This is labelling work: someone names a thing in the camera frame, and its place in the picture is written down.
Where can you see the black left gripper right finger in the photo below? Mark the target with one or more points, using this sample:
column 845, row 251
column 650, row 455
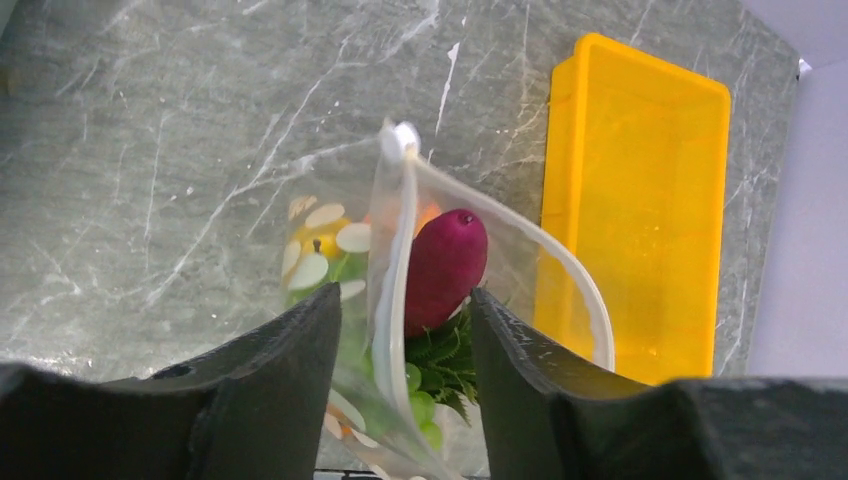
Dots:
column 547, row 413

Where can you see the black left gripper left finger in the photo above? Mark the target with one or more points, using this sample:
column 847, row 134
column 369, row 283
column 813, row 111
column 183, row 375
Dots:
column 252, row 408

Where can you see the orange toy pineapple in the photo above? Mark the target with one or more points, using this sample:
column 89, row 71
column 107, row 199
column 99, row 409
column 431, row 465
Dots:
column 439, row 370

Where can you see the green toy lettuce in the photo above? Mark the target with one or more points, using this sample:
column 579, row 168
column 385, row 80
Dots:
column 349, row 271

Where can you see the yellow toy pear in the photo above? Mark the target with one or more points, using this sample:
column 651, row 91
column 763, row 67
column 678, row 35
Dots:
column 307, row 240

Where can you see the yellow plastic tray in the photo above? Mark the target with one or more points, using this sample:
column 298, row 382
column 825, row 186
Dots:
column 634, row 186

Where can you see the dark red toy sweet potato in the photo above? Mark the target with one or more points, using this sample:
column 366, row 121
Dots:
column 447, row 260

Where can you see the clear polka-dot zip bag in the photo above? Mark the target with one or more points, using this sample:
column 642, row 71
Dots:
column 528, row 271

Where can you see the toy peach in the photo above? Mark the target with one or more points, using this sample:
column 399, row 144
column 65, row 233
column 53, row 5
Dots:
column 425, row 213

